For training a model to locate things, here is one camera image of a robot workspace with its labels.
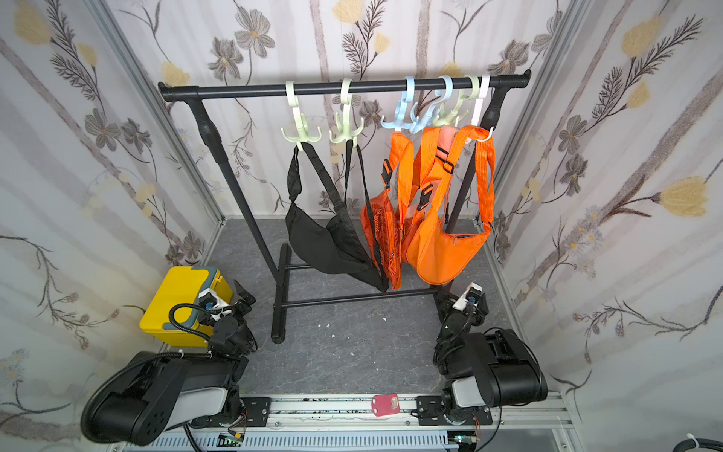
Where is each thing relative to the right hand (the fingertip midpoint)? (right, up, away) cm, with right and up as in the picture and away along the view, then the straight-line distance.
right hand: (471, 286), depth 82 cm
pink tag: (-26, -31, -7) cm, 41 cm away
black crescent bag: (-35, +12, -2) cm, 37 cm away
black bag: (-48, +17, -4) cm, 51 cm away
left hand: (-73, -1, -1) cm, 73 cm away
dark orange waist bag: (-27, +21, -7) cm, 35 cm away
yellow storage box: (-74, -3, -22) cm, 77 cm away
